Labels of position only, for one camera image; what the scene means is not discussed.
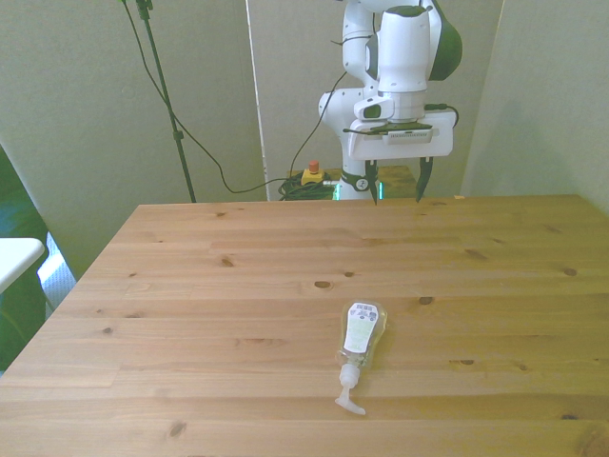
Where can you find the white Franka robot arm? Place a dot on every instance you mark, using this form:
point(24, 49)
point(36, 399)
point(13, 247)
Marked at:
point(404, 47)

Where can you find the black tripod stand pole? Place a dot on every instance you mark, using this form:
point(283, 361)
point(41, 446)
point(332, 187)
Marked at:
point(164, 90)

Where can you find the dark green blurry object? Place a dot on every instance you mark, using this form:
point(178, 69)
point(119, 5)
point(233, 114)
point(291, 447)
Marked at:
point(14, 200)

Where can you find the yellow emergency stop button box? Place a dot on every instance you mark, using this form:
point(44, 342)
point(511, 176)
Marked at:
point(311, 177)

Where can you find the white rounded table top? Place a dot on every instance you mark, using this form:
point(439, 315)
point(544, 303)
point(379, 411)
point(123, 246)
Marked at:
point(14, 257)

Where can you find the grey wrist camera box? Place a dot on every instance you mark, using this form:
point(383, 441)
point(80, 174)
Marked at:
point(409, 136)

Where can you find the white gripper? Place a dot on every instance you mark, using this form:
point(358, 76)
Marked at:
point(404, 150)

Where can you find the clear sanitizer pump bottle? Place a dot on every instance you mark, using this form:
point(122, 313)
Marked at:
point(361, 328)

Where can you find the white perforated panel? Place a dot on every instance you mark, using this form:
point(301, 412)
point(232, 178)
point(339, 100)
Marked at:
point(57, 281)

